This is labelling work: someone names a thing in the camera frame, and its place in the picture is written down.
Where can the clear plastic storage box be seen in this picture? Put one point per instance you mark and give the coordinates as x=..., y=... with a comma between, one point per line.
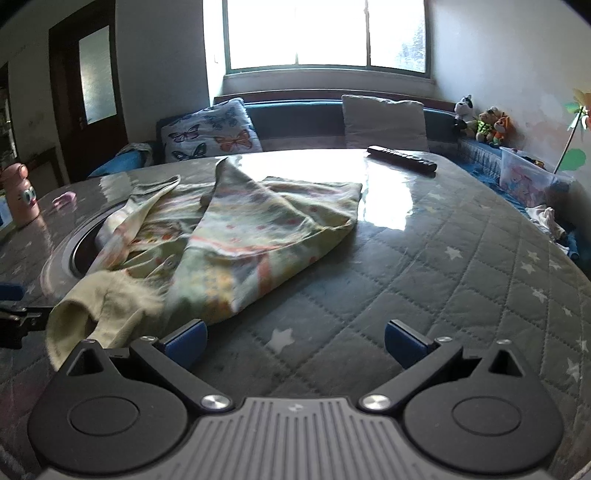
x=531, y=177

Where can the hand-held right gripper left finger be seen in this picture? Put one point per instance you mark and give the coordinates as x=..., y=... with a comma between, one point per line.
x=184, y=344

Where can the stuffed toy animals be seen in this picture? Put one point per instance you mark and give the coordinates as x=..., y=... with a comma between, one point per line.
x=487, y=127

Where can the window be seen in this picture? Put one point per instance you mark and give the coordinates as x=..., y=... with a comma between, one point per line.
x=295, y=32

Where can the pink cartoon water bottle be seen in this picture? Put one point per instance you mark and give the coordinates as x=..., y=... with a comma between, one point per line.
x=21, y=194

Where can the black remote control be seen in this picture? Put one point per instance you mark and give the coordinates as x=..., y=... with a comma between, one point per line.
x=401, y=159

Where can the plain grey pillow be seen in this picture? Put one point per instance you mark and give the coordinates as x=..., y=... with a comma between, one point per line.
x=385, y=122

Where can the green patterned button shirt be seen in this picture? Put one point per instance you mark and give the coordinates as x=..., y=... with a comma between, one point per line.
x=240, y=240

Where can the dark door with glass pane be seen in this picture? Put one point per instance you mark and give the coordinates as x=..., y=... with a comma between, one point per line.
x=69, y=115

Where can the orange tiger plush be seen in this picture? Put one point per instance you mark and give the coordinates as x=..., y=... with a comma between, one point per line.
x=502, y=131

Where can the round black inset hob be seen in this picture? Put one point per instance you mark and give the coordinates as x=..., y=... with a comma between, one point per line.
x=78, y=249

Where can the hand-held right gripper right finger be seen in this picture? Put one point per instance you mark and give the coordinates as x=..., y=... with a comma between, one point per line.
x=406, y=344

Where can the colourful paper pinwheel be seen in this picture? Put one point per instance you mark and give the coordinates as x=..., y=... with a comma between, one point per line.
x=572, y=157

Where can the butterfly print pillow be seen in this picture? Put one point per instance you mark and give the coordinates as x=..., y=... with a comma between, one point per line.
x=212, y=134

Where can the black and white cow plush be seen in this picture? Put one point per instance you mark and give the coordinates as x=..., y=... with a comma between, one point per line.
x=464, y=113

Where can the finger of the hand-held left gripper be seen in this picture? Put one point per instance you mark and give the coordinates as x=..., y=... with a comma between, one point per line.
x=10, y=292

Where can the blue sofa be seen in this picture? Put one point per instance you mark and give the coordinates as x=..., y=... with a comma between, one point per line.
x=295, y=120

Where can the white crumpled cloth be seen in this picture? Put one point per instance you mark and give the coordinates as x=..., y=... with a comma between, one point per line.
x=547, y=219

